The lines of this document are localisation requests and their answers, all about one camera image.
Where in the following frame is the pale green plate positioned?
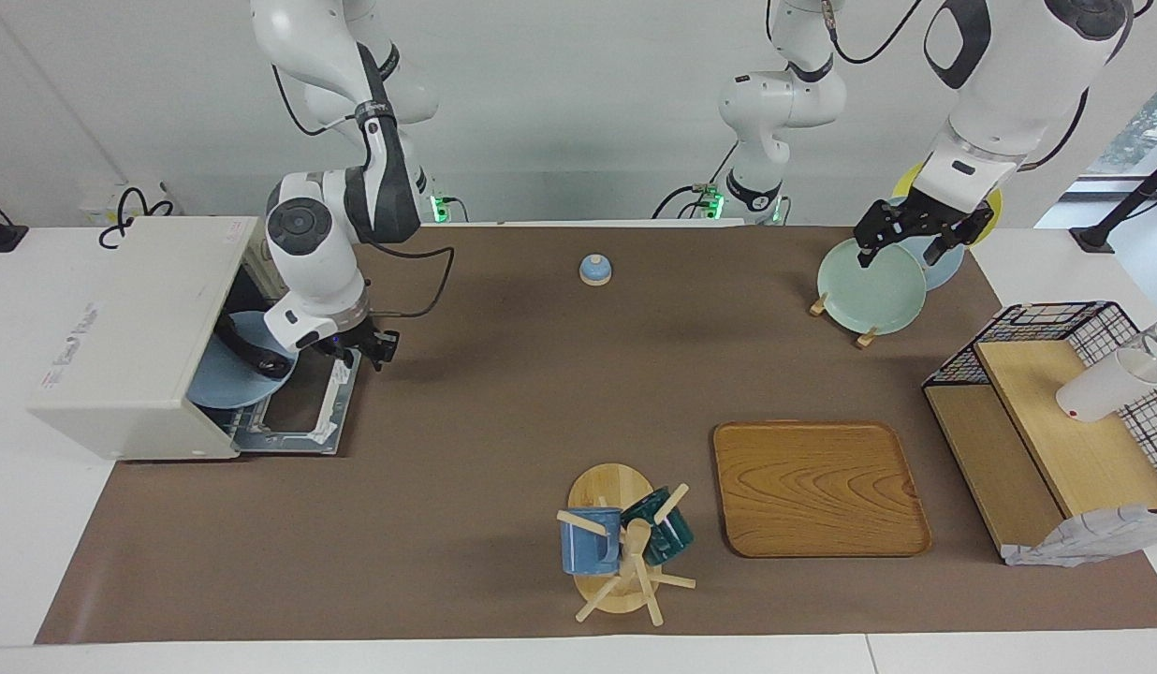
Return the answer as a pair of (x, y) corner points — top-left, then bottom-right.
(816, 238), (929, 336)

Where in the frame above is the wooden shelf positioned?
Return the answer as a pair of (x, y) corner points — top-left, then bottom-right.
(923, 339), (1157, 564)

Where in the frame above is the blue mug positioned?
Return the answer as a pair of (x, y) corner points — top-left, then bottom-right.
(560, 506), (625, 577)

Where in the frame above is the wooden mug tree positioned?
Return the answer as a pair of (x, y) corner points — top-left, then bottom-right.
(557, 462), (698, 627)

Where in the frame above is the black stand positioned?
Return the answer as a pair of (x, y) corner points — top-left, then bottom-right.
(1070, 150), (1157, 255)

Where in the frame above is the cream toaster oven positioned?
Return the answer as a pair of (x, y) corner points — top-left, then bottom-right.
(26, 215), (360, 462)

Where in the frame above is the black wire basket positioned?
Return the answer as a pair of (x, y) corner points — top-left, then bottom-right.
(922, 300), (1157, 497)

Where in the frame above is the black looped cable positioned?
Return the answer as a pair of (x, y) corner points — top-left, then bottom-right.
(97, 186), (177, 250)

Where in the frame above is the white cup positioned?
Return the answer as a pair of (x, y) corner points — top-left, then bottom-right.
(1055, 347), (1157, 425)

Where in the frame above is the yellow plate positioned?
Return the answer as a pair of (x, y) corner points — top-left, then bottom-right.
(892, 164), (1003, 247)

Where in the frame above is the wooden tray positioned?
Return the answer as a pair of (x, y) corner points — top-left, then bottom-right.
(712, 420), (933, 560)

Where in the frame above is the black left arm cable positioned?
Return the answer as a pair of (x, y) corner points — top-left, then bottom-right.
(822, 0), (1155, 175)

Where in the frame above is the light blue racked plate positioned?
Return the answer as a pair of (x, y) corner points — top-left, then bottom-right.
(892, 197), (966, 292)

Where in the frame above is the brown table mat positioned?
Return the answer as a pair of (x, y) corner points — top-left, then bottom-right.
(34, 225), (1157, 645)

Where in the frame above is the black base cable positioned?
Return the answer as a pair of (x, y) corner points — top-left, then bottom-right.
(652, 140), (740, 222)

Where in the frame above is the glass oven door with handle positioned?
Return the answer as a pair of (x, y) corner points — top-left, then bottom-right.
(228, 354), (360, 458)

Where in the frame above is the dark green mug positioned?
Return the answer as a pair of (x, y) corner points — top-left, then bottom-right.
(621, 487), (696, 567)

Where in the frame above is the wooden plate rack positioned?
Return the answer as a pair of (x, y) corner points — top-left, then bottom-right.
(809, 292), (882, 350)

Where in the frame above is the dark purple eggplant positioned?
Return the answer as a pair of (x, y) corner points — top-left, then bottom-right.
(215, 316), (297, 378)

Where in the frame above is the grey patterned cloth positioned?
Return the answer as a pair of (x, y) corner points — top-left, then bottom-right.
(1002, 504), (1157, 568)

